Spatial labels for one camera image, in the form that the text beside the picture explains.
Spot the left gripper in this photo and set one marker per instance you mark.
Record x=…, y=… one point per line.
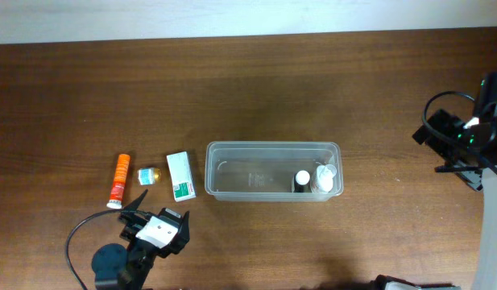
x=181, y=234

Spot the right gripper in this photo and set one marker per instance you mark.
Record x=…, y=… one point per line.
x=468, y=174

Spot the orange tablet tube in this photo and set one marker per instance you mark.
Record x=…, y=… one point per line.
x=119, y=182

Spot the white squeeze bottle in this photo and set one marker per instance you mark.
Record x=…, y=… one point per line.
x=322, y=179

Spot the dark bottle white cap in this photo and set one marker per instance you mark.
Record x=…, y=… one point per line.
x=300, y=182

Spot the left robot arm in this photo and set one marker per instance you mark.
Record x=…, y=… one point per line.
x=123, y=267

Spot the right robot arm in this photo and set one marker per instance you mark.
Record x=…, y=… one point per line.
x=485, y=277

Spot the clear plastic container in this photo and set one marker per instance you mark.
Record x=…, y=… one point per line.
x=263, y=171

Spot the small blue-labelled gold-cap bottle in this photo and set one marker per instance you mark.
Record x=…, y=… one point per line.
x=148, y=176

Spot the white green medicine box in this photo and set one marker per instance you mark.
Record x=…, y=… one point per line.
x=181, y=176

